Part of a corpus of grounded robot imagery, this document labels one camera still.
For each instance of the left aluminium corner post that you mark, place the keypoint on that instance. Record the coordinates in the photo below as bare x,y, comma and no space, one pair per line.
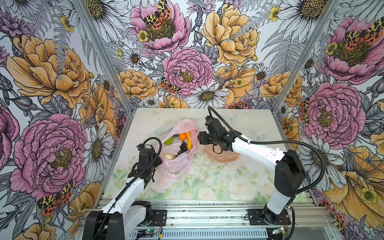
96,39

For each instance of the aluminium corner post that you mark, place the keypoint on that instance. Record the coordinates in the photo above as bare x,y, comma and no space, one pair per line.
313,38
96,39

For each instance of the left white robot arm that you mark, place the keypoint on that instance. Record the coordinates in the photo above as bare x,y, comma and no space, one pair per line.
118,219

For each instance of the pink printed plastic bag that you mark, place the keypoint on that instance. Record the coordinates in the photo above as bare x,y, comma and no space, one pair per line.
179,166

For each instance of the fake pale yellow pear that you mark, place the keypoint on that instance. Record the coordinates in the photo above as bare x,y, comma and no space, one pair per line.
169,156

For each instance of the fake orange tangerine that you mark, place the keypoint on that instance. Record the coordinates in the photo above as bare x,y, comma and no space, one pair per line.
183,137

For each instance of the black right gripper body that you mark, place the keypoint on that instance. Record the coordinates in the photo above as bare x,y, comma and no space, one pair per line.
208,139

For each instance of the fake dark grape bunch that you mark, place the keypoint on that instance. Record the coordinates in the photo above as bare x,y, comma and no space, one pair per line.
183,148

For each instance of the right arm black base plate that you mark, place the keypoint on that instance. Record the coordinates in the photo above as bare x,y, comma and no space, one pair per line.
264,217

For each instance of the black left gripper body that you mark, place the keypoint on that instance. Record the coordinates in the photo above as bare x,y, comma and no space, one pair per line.
156,162

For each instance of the white ventilated cable duct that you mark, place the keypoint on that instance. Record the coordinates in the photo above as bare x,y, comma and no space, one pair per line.
209,234

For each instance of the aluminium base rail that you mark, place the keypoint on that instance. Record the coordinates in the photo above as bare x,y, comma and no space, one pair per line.
209,214

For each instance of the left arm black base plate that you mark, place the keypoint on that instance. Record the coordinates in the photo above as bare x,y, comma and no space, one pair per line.
158,218

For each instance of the fake yellow banana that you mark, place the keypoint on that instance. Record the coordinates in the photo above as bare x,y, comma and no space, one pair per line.
189,141

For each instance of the right aluminium corner post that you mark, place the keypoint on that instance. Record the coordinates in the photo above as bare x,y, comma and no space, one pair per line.
313,38

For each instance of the left green circuit board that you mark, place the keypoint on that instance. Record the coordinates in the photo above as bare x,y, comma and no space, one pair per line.
149,234

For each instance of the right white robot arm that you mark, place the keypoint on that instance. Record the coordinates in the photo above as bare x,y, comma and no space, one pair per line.
288,169

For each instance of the fake green lime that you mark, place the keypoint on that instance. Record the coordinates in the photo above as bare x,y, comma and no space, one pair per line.
169,141

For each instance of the right green circuit board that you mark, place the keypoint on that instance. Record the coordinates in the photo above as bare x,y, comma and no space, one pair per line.
280,230

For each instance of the green circuit board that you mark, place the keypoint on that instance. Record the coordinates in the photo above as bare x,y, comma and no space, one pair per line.
149,234
280,230

